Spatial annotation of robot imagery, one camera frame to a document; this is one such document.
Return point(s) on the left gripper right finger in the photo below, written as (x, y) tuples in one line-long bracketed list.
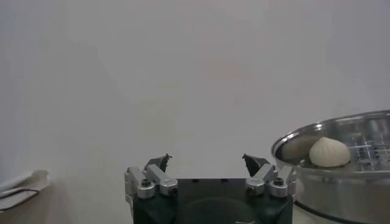
[(265, 178)]

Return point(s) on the white steamed baozi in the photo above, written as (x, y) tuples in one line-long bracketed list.
[(329, 152)]

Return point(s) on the cream electric cooking pot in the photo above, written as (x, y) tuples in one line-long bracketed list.
[(304, 217)]

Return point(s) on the perforated steel steamer basket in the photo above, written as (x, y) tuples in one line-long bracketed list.
[(335, 188)]

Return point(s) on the white folded cloth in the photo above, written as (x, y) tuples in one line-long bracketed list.
[(24, 181)]

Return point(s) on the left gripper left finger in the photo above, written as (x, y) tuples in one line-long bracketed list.
[(152, 179)]

